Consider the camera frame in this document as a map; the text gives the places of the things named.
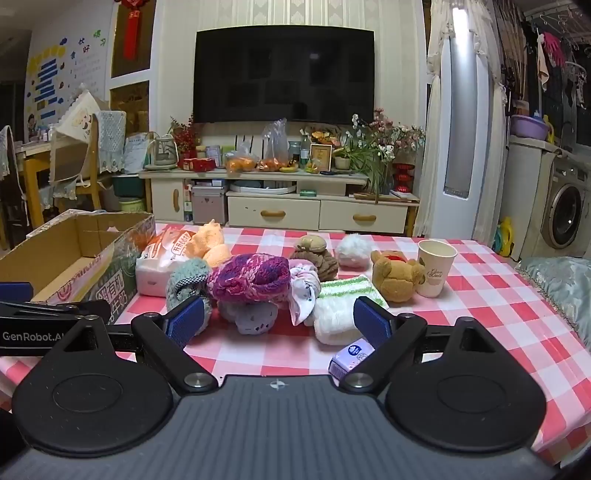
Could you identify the dark chair with lace cover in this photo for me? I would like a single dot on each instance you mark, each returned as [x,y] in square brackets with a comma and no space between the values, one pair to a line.
[9,184]

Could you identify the purple plastic basin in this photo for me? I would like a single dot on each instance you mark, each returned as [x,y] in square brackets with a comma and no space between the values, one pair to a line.
[528,127]

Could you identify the green striped white towel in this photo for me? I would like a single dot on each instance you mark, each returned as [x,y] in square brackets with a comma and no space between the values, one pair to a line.
[337,314]

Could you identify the wall poster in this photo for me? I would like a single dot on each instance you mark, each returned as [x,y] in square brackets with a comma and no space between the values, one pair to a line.
[69,69]

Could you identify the beige printed cloth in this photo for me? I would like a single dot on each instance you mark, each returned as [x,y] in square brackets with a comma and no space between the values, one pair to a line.
[83,115]

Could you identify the wooden chair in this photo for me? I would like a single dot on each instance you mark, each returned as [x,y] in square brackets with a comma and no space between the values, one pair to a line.
[94,184]

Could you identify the printed cardboard box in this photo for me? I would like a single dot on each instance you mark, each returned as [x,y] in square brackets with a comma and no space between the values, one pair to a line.
[69,240]

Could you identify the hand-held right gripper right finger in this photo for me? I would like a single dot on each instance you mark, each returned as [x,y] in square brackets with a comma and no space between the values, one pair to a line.
[373,321]

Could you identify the black television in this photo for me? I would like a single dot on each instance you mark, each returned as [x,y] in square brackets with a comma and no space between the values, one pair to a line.
[281,74]

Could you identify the silver washing machine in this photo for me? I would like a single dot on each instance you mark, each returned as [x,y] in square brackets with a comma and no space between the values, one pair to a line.
[563,217]

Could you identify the orange knitted cloth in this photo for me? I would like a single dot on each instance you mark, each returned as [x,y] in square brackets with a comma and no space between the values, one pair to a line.
[207,240]

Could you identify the glass kettle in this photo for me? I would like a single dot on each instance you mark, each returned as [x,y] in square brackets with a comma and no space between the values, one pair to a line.
[164,150]

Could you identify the red candle holder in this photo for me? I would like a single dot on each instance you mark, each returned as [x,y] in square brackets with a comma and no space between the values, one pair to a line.
[402,177]

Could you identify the white lace curtain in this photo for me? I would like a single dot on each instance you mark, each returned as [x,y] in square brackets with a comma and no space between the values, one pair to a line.
[429,138]

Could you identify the grey blue cushion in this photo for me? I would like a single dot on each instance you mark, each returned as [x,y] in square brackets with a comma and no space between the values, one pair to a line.
[558,286]

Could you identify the light green bin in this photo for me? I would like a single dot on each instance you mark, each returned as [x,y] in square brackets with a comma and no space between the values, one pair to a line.
[131,205]

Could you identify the yellow bananas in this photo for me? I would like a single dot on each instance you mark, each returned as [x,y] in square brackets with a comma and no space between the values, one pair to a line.
[288,168]

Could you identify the wooden picture frame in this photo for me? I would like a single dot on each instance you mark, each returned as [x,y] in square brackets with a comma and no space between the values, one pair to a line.
[321,157]

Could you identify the white paper certificate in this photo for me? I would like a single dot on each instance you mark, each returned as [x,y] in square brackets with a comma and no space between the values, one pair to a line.
[138,152]

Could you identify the red checked tablecloth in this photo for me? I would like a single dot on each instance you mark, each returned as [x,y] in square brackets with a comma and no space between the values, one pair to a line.
[461,314]

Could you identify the red gift box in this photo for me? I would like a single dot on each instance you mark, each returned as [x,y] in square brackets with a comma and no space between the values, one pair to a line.
[196,164]

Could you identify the white paper cup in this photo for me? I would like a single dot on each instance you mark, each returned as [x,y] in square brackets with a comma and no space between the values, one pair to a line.
[434,272]

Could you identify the tan bear plush toy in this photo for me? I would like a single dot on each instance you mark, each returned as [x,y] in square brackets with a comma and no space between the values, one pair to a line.
[397,277]

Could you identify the pale green lace cover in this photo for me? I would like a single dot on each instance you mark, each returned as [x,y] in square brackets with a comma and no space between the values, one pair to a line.
[111,138]

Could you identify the white tower air conditioner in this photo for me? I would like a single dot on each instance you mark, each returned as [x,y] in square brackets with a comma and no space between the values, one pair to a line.
[466,207]

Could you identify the small green box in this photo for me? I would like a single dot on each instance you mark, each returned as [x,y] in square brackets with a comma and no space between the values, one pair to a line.
[308,193]

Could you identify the pink rubber gloves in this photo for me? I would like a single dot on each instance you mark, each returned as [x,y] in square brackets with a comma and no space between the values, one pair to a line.
[554,48]

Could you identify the purple knitted hat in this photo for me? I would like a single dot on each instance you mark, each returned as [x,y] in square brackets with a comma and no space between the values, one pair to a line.
[249,277]

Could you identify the orange white tissue pack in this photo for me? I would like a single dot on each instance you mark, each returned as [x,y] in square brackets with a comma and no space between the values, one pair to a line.
[154,272]

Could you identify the white floral cloth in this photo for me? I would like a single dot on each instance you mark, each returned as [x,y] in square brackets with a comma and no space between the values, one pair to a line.
[304,290]

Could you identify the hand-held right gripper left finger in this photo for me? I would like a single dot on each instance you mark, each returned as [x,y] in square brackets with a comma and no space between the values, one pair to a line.
[187,321]

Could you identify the dark green bin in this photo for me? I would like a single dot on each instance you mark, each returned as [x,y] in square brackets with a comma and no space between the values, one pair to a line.
[129,184]

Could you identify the pink white flower bouquet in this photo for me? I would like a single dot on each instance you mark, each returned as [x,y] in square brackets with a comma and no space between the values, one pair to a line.
[392,134]

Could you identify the grey green knitted hat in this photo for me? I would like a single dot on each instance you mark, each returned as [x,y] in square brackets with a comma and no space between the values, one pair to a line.
[184,277]

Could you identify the red berry branches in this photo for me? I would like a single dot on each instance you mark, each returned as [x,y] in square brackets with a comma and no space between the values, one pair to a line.
[184,136]

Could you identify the small purple tissue packet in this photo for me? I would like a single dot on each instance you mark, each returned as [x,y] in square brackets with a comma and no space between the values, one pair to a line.
[351,355]

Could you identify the yellow wooden table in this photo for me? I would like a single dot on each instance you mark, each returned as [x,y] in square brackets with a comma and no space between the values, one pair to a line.
[32,170]

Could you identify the white round tray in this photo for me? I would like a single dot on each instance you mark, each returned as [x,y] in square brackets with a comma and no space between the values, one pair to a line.
[263,187]

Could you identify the bag of oranges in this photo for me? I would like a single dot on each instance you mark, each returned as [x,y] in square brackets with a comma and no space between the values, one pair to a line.
[240,165]

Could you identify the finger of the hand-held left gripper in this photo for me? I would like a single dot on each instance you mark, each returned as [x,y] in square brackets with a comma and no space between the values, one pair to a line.
[55,310]
[16,291]

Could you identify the green potted plant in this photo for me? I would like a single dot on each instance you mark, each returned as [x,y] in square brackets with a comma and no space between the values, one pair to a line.
[364,161]

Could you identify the pink storage box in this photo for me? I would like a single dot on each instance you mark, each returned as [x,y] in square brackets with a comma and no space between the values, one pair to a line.
[208,205]

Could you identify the white fluffy ball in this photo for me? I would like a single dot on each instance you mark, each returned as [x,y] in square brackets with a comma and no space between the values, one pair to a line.
[353,251]

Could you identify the yellow plastic toy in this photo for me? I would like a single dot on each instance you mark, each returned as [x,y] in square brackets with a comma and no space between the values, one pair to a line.
[503,237]

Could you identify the cream television cabinet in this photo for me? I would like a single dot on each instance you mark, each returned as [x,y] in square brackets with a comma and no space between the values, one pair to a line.
[272,212]

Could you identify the clear plastic bag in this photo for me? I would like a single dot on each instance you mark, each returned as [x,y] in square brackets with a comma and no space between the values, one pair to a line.
[274,143]

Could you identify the red hanging knot ornament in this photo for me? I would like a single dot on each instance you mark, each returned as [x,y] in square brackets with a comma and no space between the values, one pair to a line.
[131,32]

